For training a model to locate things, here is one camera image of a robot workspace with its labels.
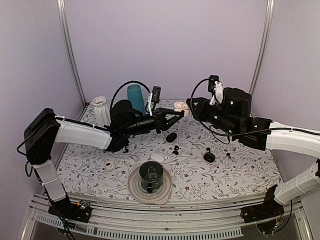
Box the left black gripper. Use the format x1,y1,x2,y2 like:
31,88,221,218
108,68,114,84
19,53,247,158
123,107,185,137

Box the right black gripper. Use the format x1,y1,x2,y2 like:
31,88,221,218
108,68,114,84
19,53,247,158
186,97,239,138

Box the cream earbud case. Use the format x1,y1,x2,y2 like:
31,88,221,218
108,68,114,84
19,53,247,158
173,101,190,117
104,160,116,172

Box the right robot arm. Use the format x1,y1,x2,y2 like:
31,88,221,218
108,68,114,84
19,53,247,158
186,87,320,218

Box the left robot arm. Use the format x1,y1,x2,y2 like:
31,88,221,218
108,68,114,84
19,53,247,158
18,99,184,217

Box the black oval earbud case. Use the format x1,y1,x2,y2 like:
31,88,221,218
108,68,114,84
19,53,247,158
165,132,178,143

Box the black case with gold line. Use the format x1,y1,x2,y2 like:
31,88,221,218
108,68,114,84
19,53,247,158
203,152,216,163

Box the teal vase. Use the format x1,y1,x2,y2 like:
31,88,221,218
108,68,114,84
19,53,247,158
127,84,146,115

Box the dark glass mug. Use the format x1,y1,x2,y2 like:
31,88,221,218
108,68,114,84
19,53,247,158
139,161,164,194

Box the white ribbed vase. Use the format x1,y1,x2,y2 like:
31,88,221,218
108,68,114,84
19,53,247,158
91,96,111,127

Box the grey ceramic plate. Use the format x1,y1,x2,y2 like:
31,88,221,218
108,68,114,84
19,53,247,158
127,163,173,205

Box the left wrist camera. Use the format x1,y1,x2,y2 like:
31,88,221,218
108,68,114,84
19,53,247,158
146,86,161,116

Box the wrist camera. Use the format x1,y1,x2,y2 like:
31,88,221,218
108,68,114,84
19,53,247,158
208,75,223,106
146,86,161,116

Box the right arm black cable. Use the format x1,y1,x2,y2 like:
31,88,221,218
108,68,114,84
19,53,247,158
189,78,320,145

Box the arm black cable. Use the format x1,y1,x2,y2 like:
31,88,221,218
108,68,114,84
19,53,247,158
110,80,152,111
189,78,320,145

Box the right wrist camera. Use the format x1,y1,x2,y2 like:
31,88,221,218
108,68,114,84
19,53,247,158
208,75,223,106

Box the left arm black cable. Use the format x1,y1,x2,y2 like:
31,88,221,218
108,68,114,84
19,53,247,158
110,80,152,111

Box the right aluminium frame post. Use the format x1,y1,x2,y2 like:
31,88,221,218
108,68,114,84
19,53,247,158
249,0,275,96

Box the aluminium frame post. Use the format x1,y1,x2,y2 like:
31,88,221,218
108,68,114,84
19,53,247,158
56,0,87,107
249,0,275,96

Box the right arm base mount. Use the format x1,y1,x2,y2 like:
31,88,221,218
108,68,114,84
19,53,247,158
240,203,285,223

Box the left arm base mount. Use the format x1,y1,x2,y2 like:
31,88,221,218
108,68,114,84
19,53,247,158
48,198,92,223

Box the left aluminium frame post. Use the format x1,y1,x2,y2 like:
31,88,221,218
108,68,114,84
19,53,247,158
56,0,87,107

